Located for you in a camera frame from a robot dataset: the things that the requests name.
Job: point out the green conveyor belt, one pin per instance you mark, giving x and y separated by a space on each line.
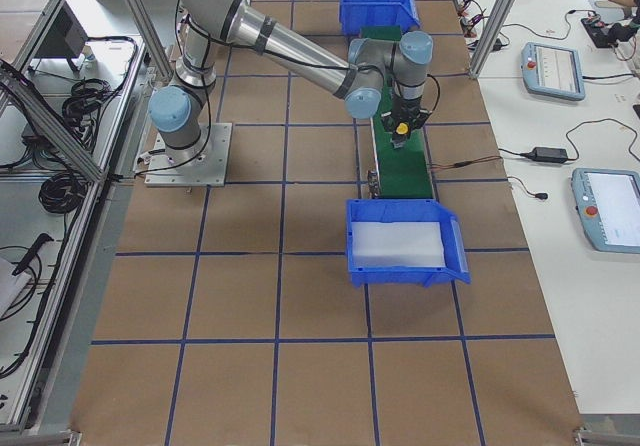
400 166

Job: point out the black power adapter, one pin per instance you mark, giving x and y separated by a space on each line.
549 155

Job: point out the teach pendant far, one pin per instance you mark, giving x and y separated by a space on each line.
552 71

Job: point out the teach pendant near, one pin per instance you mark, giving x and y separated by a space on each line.
607 203

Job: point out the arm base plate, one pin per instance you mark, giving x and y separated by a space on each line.
204 164

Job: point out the white foam pad right bin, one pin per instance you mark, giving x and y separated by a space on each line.
397 244

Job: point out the aluminium frame post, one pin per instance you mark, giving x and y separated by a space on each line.
497 17

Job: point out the blue plastic bin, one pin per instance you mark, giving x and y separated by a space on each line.
408 210
356 14

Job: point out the teach pendant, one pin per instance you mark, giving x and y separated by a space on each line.
607 203
552 71

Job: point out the yellow push button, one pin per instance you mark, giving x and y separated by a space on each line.
400 135

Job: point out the right blue plastic bin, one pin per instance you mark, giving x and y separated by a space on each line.
408 210

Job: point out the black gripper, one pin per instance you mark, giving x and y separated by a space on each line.
400 114

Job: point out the left blue plastic bin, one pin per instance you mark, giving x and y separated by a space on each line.
356 14

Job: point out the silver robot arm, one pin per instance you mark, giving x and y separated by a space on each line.
358 80

